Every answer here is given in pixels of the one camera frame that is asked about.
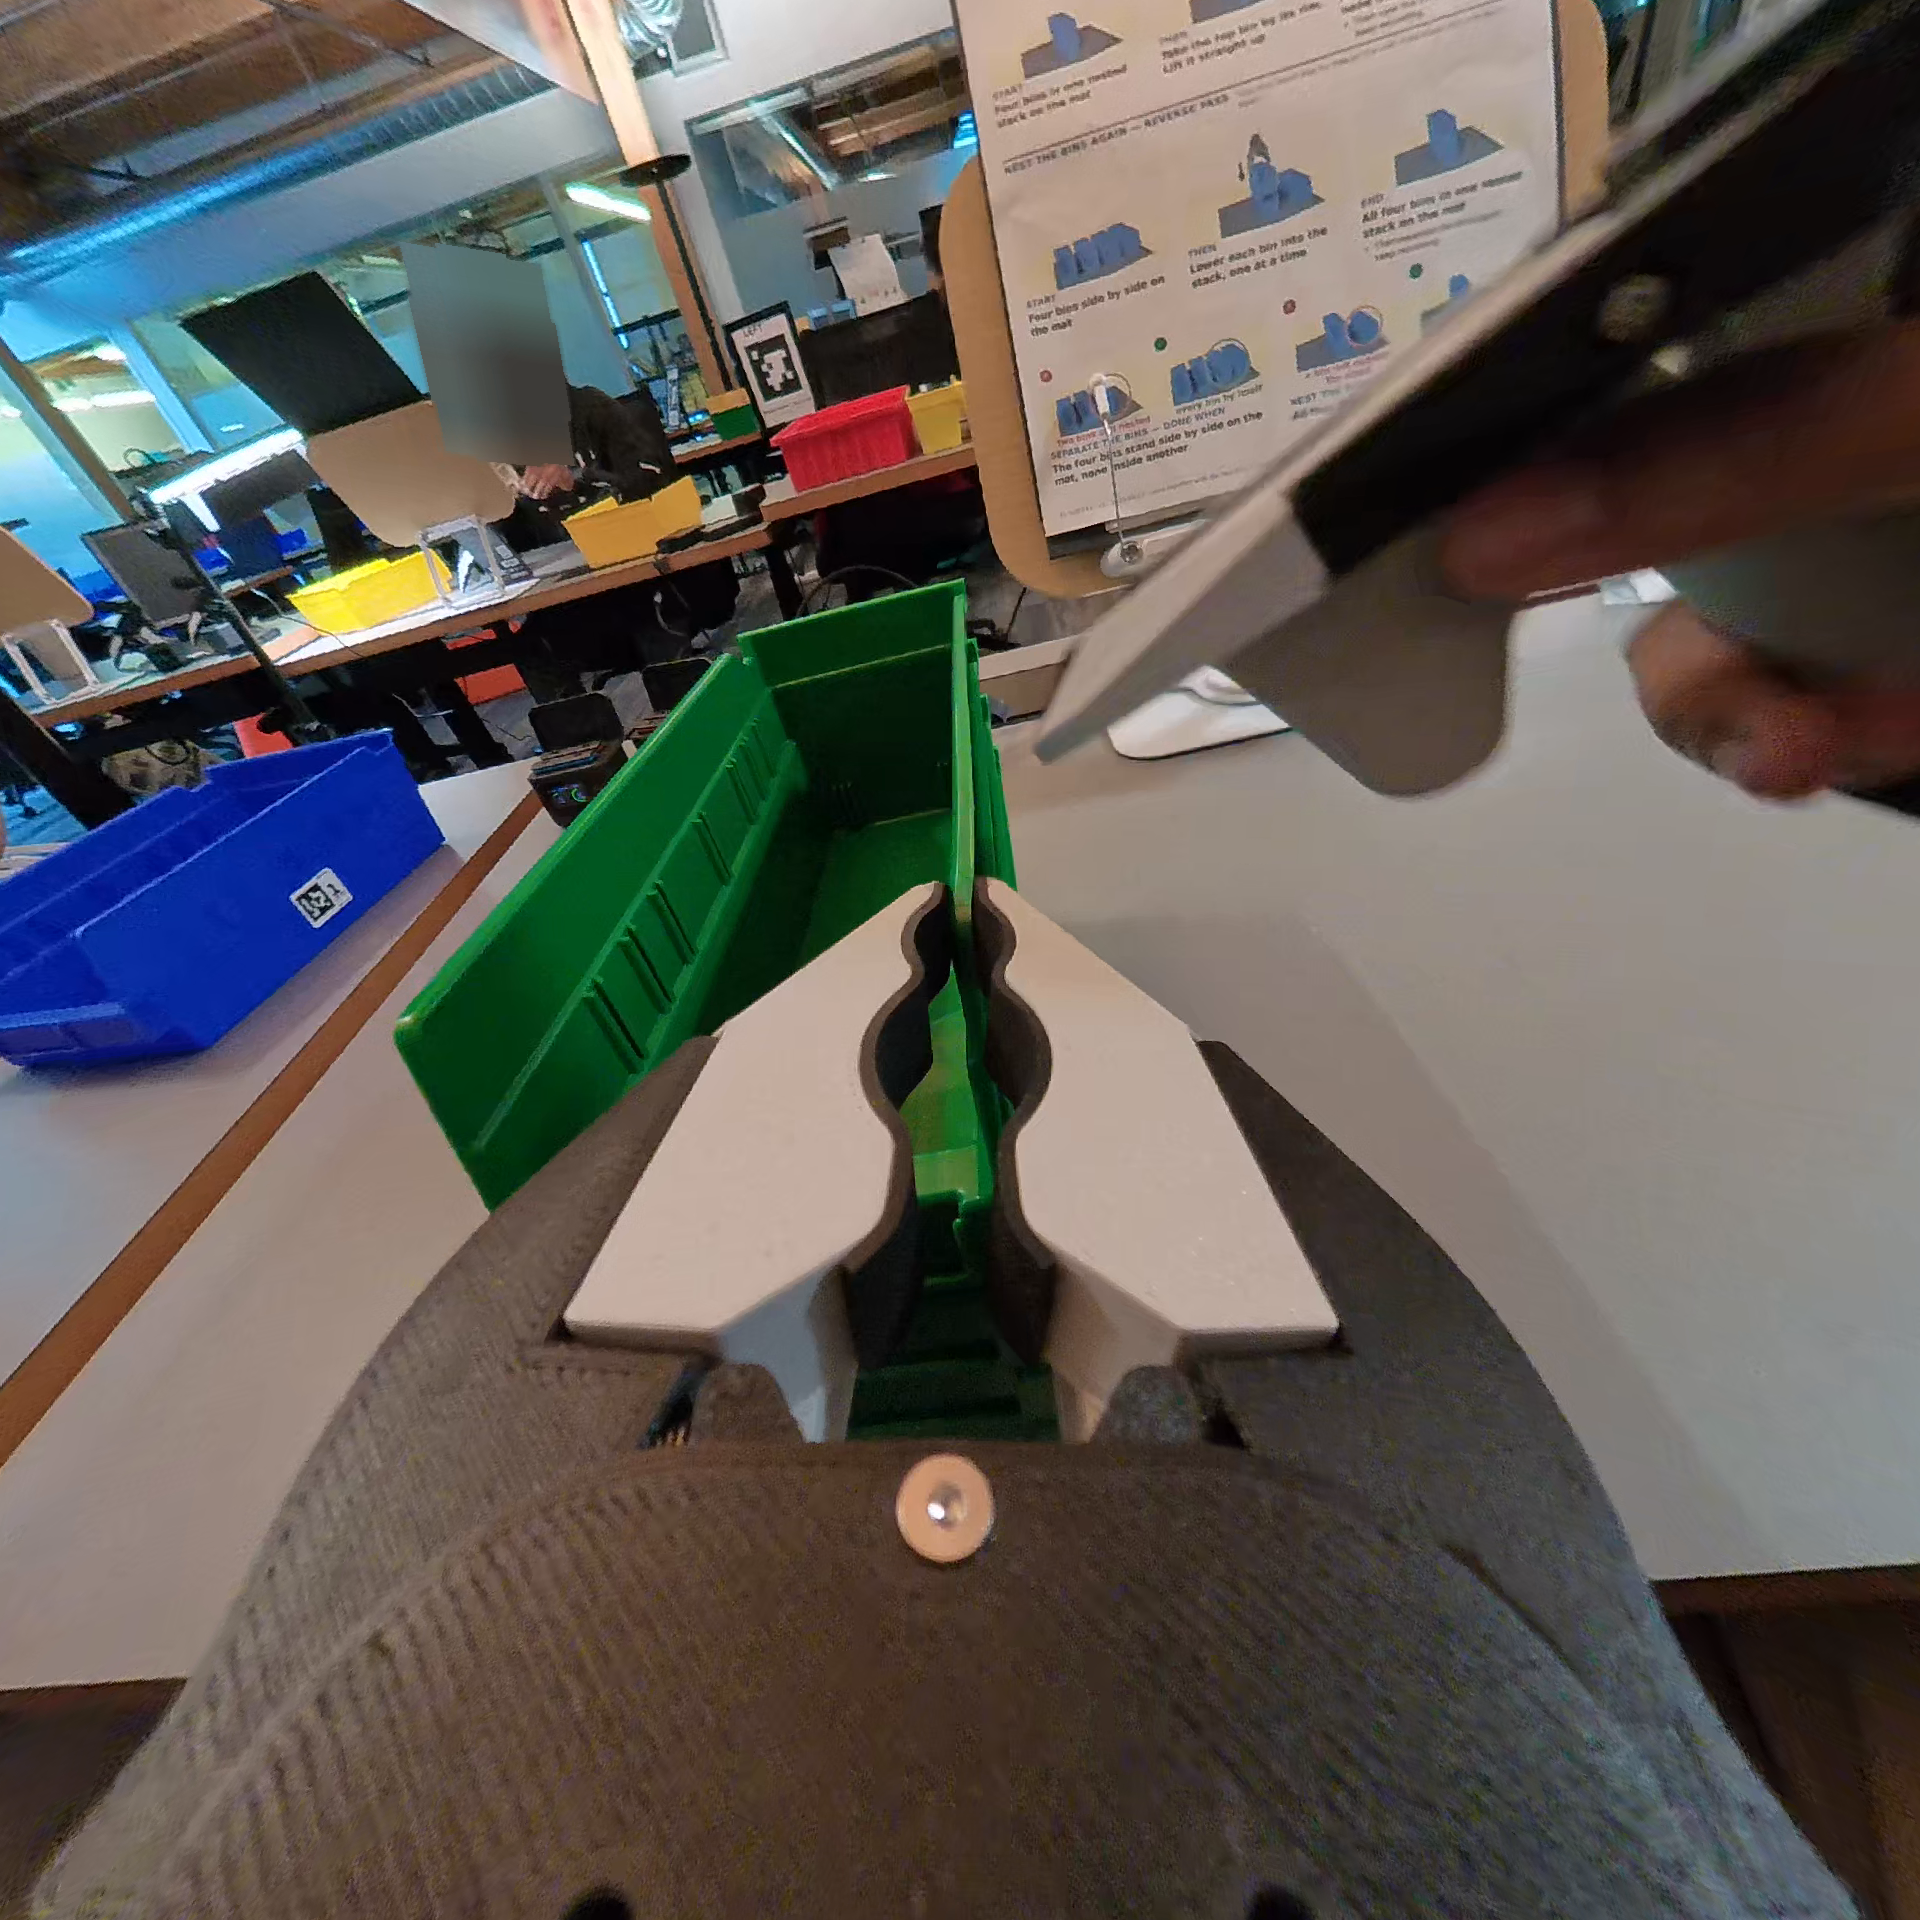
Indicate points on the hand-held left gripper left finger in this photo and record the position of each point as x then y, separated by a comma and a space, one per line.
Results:
721, 1188

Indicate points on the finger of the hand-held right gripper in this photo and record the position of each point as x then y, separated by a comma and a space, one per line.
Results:
1187, 632

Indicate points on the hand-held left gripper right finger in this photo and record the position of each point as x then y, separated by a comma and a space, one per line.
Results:
1172, 1201

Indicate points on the green plastic bin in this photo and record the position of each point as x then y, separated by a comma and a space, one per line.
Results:
721, 841

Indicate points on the person's right hand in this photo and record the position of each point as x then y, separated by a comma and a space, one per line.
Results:
1801, 719

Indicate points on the instruction sheet on stand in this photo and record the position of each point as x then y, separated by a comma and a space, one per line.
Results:
991, 453

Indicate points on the yellow plastic bin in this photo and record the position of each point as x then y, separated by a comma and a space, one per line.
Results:
633, 526
368, 591
937, 418

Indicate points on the red plastic bin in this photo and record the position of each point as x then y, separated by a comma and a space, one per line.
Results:
848, 442

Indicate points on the black monitor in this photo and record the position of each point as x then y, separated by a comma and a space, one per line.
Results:
878, 355
143, 578

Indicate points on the black charger device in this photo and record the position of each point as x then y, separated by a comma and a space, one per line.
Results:
580, 748

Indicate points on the black and white tag sign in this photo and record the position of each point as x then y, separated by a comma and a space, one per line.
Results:
772, 367

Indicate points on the small green bin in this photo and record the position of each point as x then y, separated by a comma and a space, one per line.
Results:
730, 418

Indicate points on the blue bin with tag sticker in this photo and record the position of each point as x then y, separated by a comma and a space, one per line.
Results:
195, 901

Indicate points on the long wooden table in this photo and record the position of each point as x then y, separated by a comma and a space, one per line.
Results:
539, 578

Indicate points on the clear acrylic box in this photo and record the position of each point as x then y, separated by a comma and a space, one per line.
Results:
461, 564
55, 669

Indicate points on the black floor lamp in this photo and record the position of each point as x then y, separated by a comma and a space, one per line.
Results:
653, 168

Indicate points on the cardboard board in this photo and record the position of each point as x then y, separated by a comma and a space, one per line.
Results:
36, 578
389, 483

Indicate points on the black panel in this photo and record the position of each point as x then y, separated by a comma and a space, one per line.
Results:
301, 355

